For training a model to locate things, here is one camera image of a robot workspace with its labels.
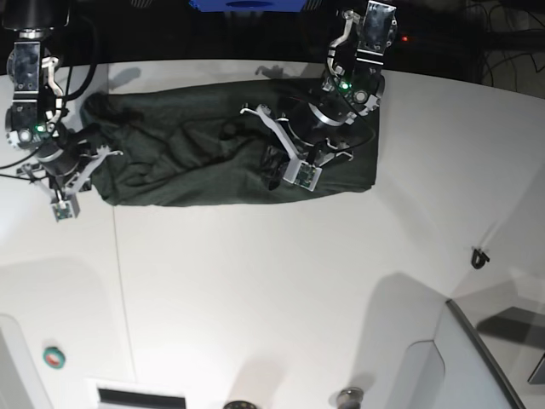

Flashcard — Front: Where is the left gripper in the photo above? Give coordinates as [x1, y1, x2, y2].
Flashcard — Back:
[239, 103, 353, 191]

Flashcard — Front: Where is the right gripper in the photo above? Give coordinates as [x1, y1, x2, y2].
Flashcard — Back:
[16, 124, 123, 203]

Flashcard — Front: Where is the dark green t-shirt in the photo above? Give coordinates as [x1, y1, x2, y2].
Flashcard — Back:
[80, 79, 379, 207]

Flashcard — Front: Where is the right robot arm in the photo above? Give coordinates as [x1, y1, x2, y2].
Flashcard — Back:
[2, 1, 116, 210]

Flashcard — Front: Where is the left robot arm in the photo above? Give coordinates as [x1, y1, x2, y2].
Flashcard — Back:
[240, 1, 398, 192]

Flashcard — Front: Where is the black clip on table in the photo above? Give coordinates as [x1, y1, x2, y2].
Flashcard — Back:
[470, 247, 491, 270]

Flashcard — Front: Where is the black round dial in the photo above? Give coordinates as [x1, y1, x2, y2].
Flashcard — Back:
[223, 400, 257, 409]

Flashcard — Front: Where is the grey round knob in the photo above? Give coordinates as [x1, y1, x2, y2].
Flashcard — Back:
[336, 387, 364, 409]

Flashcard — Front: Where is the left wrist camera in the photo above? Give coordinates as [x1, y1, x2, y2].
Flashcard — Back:
[283, 158, 322, 192]

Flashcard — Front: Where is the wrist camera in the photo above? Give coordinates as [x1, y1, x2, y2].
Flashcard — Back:
[50, 195, 80, 222]
[283, 158, 322, 192]

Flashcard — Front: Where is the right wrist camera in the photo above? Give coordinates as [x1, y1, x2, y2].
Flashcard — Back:
[50, 195, 80, 222]

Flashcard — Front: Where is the blue mount plate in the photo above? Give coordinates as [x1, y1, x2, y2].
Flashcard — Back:
[189, 0, 307, 13]

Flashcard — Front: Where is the black cable bundle background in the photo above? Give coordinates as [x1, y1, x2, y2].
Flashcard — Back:
[480, 1, 544, 89]

